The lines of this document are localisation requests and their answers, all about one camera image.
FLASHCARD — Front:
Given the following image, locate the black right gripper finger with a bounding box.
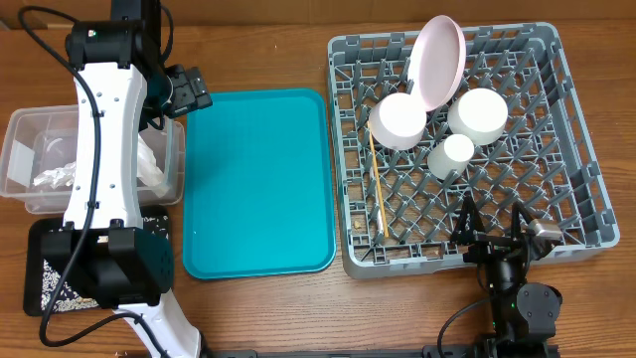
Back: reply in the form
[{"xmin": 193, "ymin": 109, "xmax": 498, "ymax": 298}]
[
  {"xmin": 510, "ymin": 201, "xmax": 535, "ymax": 239},
  {"xmin": 450, "ymin": 195, "xmax": 485, "ymax": 243}
]

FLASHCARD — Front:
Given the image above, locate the white cup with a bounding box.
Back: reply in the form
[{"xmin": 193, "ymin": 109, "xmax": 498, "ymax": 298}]
[{"xmin": 427, "ymin": 134, "xmax": 475, "ymax": 179}]

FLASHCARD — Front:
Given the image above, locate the white plastic fork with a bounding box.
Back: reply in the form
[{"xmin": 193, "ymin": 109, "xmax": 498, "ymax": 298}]
[{"xmin": 372, "ymin": 167, "xmax": 389, "ymax": 238}]

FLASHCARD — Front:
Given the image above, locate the white tissue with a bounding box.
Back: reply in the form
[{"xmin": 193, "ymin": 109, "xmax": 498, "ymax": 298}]
[{"xmin": 137, "ymin": 136, "xmax": 168, "ymax": 197}]

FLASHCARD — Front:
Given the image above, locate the white bowl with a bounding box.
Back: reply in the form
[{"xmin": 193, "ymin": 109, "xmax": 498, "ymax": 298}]
[{"xmin": 447, "ymin": 88, "xmax": 508, "ymax": 145}]

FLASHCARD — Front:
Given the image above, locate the wooden chopstick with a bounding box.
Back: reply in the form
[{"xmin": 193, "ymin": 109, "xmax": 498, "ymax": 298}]
[{"xmin": 367, "ymin": 120, "xmax": 390, "ymax": 239}]

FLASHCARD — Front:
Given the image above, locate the pink saucer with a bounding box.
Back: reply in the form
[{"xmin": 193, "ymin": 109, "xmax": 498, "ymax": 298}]
[{"xmin": 369, "ymin": 92, "xmax": 426, "ymax": 150}]

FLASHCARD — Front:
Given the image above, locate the white paper napkin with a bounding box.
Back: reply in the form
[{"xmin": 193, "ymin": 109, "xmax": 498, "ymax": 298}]
[{"xmin": 33, "ymin": 162, "xmax": 77, "ymax": 189}]

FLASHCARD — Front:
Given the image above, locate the large white plate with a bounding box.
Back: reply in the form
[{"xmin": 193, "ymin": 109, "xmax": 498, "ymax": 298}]
[{"xmin": 407, "ymin": 15, "xmax": 466, "ymax": 111}]

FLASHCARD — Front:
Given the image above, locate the cooked rice with peanuts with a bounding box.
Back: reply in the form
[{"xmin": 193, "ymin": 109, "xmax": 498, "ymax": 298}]
[{"xmin": 40, "ymin": 206, "xmax": 174, "ymax": 312}]

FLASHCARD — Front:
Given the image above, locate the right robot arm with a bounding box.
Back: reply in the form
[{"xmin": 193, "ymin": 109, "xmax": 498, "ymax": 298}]
[{"xmin": 437, "ymin": 196, "xmax": 562, "ymax": 357}]

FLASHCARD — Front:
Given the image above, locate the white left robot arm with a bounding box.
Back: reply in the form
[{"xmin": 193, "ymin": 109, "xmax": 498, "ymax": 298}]
[{"xmin": 42, "ymin": 0, "xmax": 212, "ymax": 357}]

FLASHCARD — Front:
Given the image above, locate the clear plastic waste bin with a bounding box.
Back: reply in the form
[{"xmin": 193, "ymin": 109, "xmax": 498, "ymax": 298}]
[{"xmin": 1, "ymin": 105, "xmax": 185, "ymax": 215}]

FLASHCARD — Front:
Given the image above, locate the grey plastic dish rack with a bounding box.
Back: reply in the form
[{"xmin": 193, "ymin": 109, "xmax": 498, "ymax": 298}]
[{"xmin": 327, "ymin": 22, "xmax": 620, "ymax": 279}]

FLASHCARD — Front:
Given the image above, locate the teal plastic tray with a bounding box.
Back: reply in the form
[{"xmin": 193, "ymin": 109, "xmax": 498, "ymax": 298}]
[{"xmin": 182, "ymin": 89, "xmax": 336, "ymax": 279}]

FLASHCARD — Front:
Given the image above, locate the black rectangular tray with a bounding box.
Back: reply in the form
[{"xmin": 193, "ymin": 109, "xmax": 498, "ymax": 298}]
[{"xmin": 23, "ymin": 205, "xmax": 171, "ymax": 316}]

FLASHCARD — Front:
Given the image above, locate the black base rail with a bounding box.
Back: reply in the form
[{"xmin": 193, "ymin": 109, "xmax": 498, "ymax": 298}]
[{"xmin": 118, "ymin": 342, "xmax": 562, "ymax": 358}]

